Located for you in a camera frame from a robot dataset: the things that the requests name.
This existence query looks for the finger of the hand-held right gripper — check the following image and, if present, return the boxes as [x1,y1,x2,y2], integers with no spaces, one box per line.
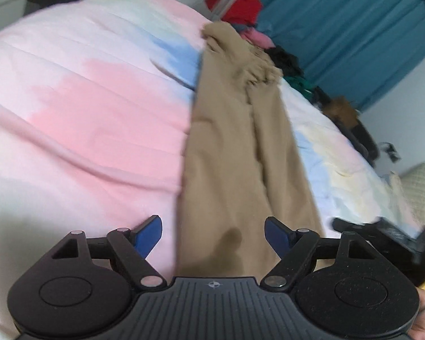
[331,217,380,239]

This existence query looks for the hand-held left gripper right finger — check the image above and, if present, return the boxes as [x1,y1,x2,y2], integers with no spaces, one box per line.
[259,216,380,292]

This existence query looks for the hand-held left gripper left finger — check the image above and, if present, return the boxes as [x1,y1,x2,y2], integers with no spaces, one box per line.
[51,214,168,292]

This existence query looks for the beige pants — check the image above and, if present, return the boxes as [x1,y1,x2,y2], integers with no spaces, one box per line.
[175,21,324,279]

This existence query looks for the cream textured cushion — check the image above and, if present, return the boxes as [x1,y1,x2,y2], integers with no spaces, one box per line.
[400,162,425,224]

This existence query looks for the small black object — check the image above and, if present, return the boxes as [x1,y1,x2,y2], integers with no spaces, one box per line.
[377,142,401,164]

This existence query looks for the brown fuzzy object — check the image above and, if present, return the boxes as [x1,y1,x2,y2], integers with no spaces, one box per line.
[322,96,358,124]

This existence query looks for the pastel tie-dye bed sheet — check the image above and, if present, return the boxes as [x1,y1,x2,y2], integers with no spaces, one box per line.
[0,0,425,330]

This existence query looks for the green garment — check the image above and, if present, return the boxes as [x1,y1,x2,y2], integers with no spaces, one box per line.
[285,76,316,101]

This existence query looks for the black garment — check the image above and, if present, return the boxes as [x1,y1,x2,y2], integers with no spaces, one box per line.
[267,46,305,78]

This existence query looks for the pink garment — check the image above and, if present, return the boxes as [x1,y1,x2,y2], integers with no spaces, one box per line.
[241,30,275,48]

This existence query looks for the wide blue curtain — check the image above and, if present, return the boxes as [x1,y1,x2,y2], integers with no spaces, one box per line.
[255,0,425,112]

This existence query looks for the red garment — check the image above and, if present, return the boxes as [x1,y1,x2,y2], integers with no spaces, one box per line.
[203,0,263,25]

